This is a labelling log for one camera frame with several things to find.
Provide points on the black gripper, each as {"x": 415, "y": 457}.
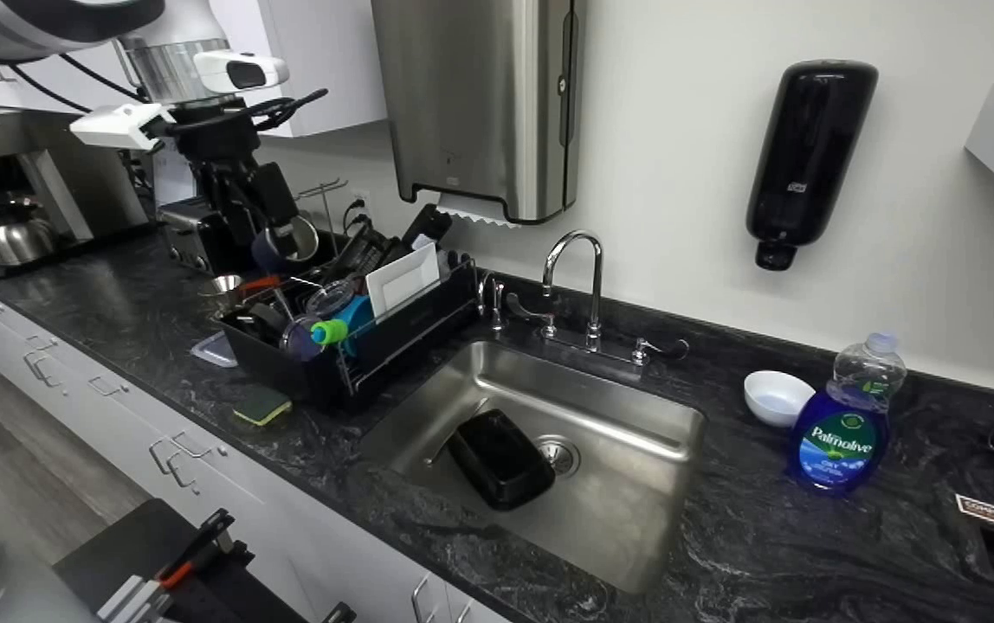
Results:
{"x": 218, "y": 132}

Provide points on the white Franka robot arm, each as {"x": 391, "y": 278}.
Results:
{"x": 13, "y": 23}

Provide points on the black plastic dish rack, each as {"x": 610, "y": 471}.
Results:
{"x": 402, "y": 332}

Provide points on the chrome sink faucet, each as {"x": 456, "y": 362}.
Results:
{"x": 597, "y": 298}

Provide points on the stainless steel sink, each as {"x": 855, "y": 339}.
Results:
{"x": 623, "y": 505}

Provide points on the black box device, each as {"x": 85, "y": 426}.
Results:
{"x": 185, "y": 235}

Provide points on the small purple plastic item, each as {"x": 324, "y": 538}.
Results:
{"x": 299, "y": 339}

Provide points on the green yellow sponge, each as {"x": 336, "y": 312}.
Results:
{"x": 258, "y": 402}

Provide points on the white lower cabinet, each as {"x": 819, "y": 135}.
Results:
{"x": 115, "y": 402}

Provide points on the steel kettle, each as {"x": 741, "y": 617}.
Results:
{"x": 13, "y": 241}

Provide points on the stainless paper towel dispenser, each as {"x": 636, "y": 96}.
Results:
{"x": 471, "y": 105}

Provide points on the black plastic tray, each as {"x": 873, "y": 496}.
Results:
{"x": 500, "y": 462}

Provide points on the black tool board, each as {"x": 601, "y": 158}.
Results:
{"x": 115, "y": 555}

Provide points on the small white bowl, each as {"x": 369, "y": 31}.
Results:
{"x": 774, "y": 400}

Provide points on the blue dish soap bottle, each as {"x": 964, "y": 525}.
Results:
{"x": 842, "y": 444}

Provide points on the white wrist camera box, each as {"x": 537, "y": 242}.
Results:
{"x": 115, "y": 127}

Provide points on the black wall soap dispenser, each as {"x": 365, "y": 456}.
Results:
{"x": 810, "y": 149}

